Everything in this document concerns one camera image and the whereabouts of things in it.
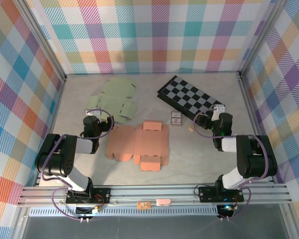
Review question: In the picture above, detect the aluminium front rail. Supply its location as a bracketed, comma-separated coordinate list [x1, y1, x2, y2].
[17, 183, 294, 207]

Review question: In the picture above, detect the playing card deck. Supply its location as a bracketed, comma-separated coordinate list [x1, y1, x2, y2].
[169, 111, 183, 127]

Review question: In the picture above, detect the black grey chessboard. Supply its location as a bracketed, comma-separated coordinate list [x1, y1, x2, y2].
[156, 75, 226, 122]

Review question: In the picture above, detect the black connector board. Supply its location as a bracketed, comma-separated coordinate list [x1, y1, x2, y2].
[75, 206, 102, 220]
[216, 204, 236, 220]

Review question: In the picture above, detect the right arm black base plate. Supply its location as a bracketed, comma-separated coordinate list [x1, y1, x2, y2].
[198, 185, 245, 203]

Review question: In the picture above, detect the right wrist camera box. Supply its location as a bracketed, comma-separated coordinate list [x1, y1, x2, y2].
[210, 104, 226, 122]

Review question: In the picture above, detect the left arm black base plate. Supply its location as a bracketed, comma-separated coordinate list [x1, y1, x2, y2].
[65, 187, 112, 205]

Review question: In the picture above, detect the aluminium frame post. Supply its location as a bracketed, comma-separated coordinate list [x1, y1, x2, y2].
[238, 0, 289, 78]
[16, 0, 68, 83]

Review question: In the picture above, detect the slotted white cable duct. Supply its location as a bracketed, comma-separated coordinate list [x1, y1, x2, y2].
[29, 205, 219, 217]

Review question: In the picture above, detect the aluminium frame leg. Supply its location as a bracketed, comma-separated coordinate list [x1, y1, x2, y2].
[9, 206, 30, 239]
[280, 205, 299, 239]

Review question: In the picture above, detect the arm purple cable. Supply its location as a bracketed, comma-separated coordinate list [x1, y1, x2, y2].
[41, 109, 115, 222]
[193, 111, 269, 222]

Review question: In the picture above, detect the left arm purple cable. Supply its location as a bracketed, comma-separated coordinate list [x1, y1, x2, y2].
[41, 109, 115, 222]

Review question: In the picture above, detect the green paper box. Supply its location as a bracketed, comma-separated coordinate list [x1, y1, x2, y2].
[85, 78, 138, 124]

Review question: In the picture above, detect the aluminium side rail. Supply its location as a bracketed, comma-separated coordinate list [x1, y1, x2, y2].
[33, 77, 67, 187]
[238, 72, 276, 185]

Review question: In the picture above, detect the orange cardboard box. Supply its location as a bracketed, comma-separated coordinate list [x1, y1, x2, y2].
[105, 120, 170, 173]

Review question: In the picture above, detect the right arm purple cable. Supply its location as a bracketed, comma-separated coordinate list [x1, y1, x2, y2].
[193, 111, 269, 222]

